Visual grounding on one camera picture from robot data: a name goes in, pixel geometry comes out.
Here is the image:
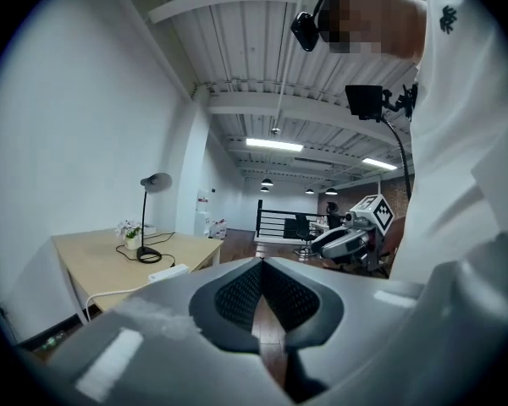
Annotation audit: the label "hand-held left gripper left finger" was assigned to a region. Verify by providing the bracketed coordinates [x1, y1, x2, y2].
[37, 257, 290, 406]

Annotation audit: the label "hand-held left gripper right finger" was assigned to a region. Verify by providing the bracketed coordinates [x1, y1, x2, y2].
[260, 256, 425, 406]

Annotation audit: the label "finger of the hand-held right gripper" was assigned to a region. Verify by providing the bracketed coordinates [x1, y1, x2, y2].
[311, 228, 349, 253]
[320, 239, 365, 261]

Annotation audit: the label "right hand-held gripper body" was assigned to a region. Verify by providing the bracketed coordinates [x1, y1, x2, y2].
[319, 194, 397, 277]

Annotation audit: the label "white power strip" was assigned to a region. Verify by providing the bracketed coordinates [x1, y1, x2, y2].
[147, 263, 191, 283]

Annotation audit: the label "black plug with cable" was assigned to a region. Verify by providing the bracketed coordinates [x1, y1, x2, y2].
[115, 231, 177, 269]

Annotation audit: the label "black desk lamp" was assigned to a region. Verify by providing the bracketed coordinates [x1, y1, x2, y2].
[135, 172, 174, 265]

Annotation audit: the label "person's right forearm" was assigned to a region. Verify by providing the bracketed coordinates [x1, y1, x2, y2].
[383, 215, 408, 271]

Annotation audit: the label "black office chair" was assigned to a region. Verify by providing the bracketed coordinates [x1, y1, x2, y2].
[282, 215, 319, 254]

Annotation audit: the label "black metal railing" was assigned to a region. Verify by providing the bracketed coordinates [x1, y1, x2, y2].
[256, 199, 323, 241]

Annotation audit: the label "long ceiling light panel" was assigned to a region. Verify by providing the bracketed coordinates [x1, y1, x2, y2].
[361, 156, 398, 172]
[245, 137, 305, 152]

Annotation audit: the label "green-lit floor device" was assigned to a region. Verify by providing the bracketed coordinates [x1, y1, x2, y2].
[40, 331, 71, 352]

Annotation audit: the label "light wooden table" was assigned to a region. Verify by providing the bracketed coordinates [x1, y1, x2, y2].
[52, 228, 226, 327]

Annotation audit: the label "white water dispenser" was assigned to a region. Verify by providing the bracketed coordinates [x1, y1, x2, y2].
[196, 211, 213, 237]

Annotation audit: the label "pink flowers in white pot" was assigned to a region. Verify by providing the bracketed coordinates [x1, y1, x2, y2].
[114, 220, 143, 251]

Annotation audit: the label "person's white shirt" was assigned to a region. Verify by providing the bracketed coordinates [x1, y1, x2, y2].
[388, 0, 508, 406]

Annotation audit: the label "white ceiling pipe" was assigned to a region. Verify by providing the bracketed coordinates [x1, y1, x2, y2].
[273, 0, 309, 134]

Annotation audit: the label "person's head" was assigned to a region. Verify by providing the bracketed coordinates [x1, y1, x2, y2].
[328, 0, 428, 65]

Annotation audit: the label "white power strip cable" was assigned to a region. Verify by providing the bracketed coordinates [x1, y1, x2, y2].
[84, 286, 150, 326]

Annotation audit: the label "thick black monitor cable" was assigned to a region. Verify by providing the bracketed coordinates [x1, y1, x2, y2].
[381, 117, 413, 200]

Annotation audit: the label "black head-worn camera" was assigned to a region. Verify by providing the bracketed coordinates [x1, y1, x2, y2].
[290, 0, 367, 53]

